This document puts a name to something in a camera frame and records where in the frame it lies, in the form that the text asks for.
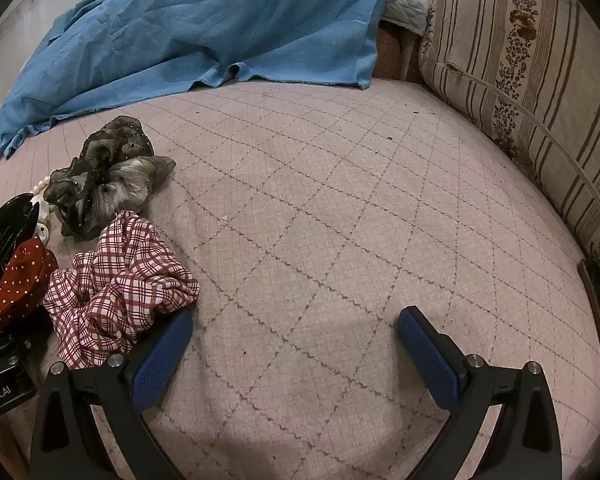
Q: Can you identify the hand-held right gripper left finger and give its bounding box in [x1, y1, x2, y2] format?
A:
[29, 307, 196, 480]

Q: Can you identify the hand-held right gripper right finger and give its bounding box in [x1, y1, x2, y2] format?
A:
[397, 306, 563, 480]

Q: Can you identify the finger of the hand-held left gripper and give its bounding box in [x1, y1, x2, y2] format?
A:
[0, 307, 53, 368]

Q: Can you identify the red polka-dot scrunchie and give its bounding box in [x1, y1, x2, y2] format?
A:
[0, 239, 60, 343]

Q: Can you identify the red white plaid scrunchie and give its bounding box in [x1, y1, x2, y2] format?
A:
[43, 210, 201, 371]

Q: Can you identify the black hair claw clip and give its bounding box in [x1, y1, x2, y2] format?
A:
[0, 192, 43, 301]

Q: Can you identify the white patterned scrunchie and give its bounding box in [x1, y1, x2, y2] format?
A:
[30, 195, 56, 241]

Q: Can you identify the pearl bracelet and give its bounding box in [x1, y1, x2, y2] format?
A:
[30, 175, 56, 198]

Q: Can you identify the dark sheer scrunchie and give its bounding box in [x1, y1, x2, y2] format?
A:
[46, 116, 177, 241]

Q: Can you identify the striped floral cushion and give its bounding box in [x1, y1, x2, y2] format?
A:
[418, 0, 600, 306]

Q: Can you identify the brown pink sofa backrest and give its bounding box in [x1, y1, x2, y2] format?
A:
[372, 0, 453, 81]

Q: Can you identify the blue cloth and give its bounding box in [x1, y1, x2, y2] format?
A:
[0, 0, 387, 171]

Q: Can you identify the grey quilted pillow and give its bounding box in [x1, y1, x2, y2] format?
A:
[380, 0, 430, 37]

